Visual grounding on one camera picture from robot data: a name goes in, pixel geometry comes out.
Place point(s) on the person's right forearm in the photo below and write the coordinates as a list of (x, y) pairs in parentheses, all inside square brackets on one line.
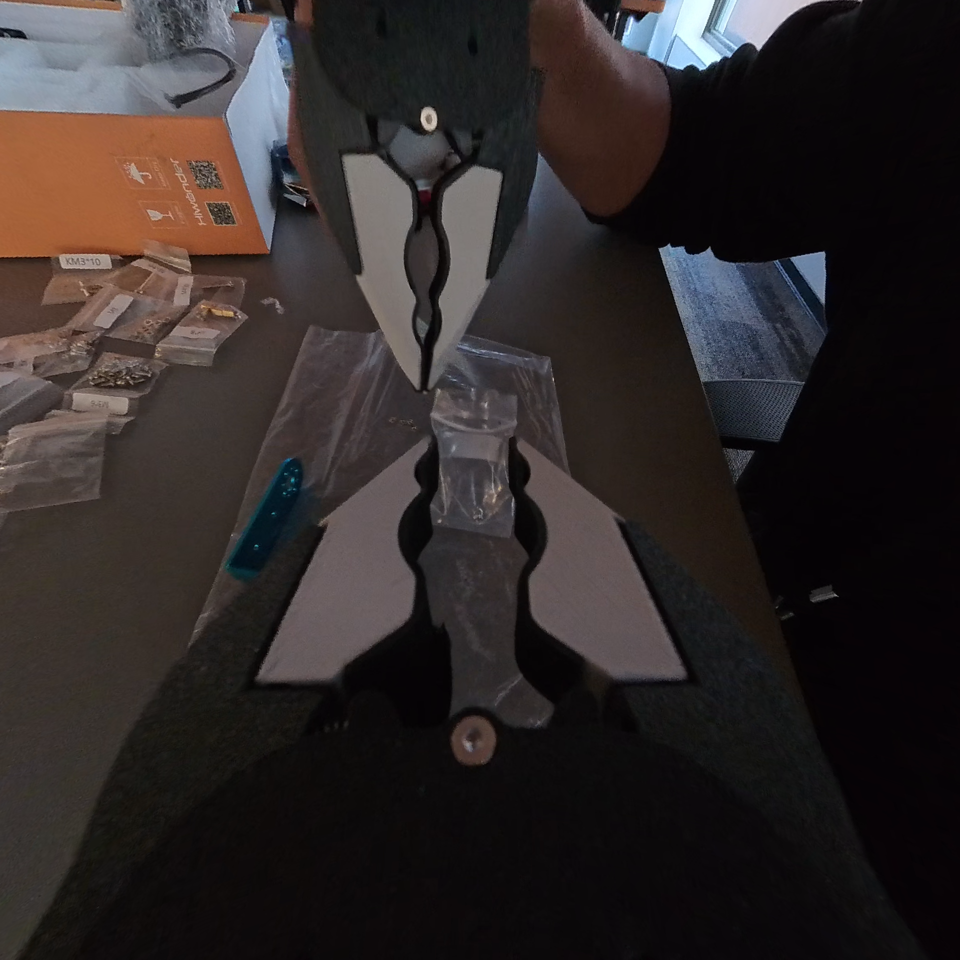
[(600, 112)]

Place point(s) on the bag of blue parts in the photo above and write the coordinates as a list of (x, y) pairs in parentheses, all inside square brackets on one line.
[(289, 169)]

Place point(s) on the orange cardboard box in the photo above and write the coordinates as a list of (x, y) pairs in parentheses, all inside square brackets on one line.
[(75, 187)]

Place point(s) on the teal metal U bracket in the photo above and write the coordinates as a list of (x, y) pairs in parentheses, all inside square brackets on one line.
[(266, 517)]

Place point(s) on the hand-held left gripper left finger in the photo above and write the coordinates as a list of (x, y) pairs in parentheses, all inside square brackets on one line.
[(337, 600)]

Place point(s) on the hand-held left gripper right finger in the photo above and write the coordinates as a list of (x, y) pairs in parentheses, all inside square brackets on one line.
[(600, 600)]

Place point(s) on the bubble wrap bundle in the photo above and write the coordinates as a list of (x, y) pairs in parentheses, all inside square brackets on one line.
[(172, 26)]

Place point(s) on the small clear zip bag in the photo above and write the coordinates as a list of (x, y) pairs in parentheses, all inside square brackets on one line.
[(472, 465)]

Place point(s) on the grey mesh chair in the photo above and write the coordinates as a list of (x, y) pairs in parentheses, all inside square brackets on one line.
[(750, 409)]

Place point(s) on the dark grey desk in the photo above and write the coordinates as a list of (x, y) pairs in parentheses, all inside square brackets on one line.
[(637, 375)]

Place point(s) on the white foam box insert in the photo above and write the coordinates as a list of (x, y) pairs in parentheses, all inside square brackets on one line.
[(75, 82)]

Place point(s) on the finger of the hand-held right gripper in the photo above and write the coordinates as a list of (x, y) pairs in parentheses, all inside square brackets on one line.
[(472, 232), (375, 225)]

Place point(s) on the large clear plastic bag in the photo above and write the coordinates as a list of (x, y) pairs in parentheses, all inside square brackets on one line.
[(337, 390)]

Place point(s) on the pile of small hardware bags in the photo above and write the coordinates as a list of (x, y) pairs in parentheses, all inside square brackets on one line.
[(60, 457)]

